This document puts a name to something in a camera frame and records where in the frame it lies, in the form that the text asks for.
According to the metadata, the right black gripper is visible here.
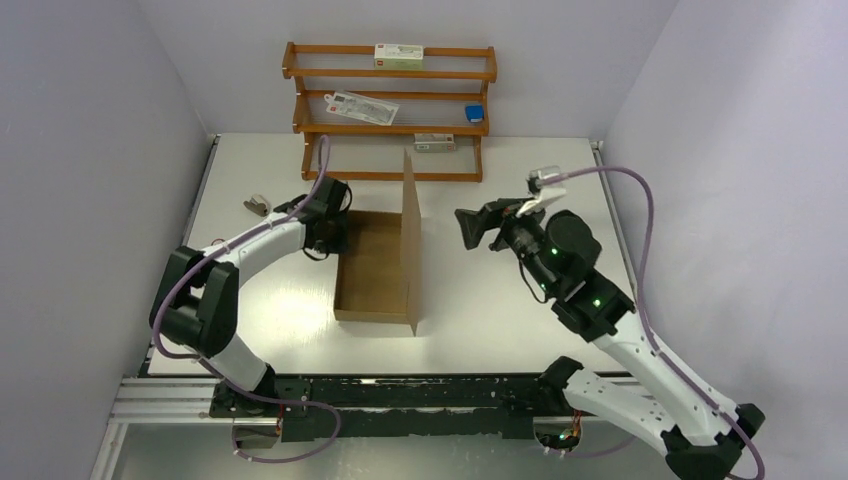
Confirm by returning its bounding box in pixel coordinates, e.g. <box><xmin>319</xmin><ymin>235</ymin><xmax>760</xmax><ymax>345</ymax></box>
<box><xmin>454</xmin><ymin>195</ymin><xmax>560</xmax><ymax>295</ymax></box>

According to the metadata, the brown cardboard box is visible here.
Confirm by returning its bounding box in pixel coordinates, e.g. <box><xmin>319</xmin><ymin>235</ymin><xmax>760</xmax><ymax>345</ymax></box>
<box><xmin>333</xmin><ymin>151</ymin><xmax>422</xmax><ymax>335</ymax></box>

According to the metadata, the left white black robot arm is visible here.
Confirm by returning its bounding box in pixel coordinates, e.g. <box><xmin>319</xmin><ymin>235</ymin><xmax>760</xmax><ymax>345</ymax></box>
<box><xmin>150</xmin><ymin>177</ymin><xmax>353</xmax><ymax>416</ymax></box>

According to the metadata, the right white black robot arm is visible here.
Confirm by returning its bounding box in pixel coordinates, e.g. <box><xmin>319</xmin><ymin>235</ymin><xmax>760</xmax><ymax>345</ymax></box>
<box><xmin>455</xmin><ymin>198</ymin><xmax>765</xmax><ymax>479</ymax></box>

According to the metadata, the small white red box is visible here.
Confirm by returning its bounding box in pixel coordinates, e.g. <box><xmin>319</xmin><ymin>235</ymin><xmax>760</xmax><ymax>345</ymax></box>
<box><xmin>413</xmin><ymin>133</ymin><xmax>456</xmax><ymax>153</ymax></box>

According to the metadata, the white green box top shelf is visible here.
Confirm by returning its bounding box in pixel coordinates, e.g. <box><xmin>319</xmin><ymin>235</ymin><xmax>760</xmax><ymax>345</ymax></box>
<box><xmin>373</xmin><ymin>43</ymin><xmax>425</xmax><ymax>71</ymax></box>

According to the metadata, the small grey brown clip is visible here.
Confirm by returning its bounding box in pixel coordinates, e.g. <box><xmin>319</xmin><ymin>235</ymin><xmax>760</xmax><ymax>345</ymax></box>
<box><xmin>243</xmin><ymin>194</ymin><xmax>271</xmax><ymax>217</ymax></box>

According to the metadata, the wooden three-tier shelf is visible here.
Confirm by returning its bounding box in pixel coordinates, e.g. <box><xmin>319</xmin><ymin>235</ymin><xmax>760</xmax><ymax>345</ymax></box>
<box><xmin>281</xmin><ymin>42</ymin><xmax>498</xmax><ymax>183</ymax></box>

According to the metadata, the small blue object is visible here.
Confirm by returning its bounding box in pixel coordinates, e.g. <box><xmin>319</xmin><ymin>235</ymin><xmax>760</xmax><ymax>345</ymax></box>
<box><xmin>464</xmin><ymin>103</ymin><xmax>485</xmax><ymax>124</ymax></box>

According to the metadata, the clear plastic blister package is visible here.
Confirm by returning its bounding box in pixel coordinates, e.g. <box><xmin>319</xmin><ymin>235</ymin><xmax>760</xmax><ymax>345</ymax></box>
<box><xmin>323</xmin><ymin>91</ymin><xmax>400</xmax><ymax>126</ymax></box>

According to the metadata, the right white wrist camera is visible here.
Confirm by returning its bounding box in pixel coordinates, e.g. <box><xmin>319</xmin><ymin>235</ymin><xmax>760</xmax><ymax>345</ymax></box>
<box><xmin>516</xmin><ymin>166</ymin><xmax>567</xmax><ymax>217</ymax></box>

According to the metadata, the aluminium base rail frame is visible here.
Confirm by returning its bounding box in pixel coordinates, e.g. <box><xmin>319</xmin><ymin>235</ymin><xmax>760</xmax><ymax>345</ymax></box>
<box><xmin>109</xmin><ymin>373</ymin><xmax>594</xmax><ymax>442</ymax></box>

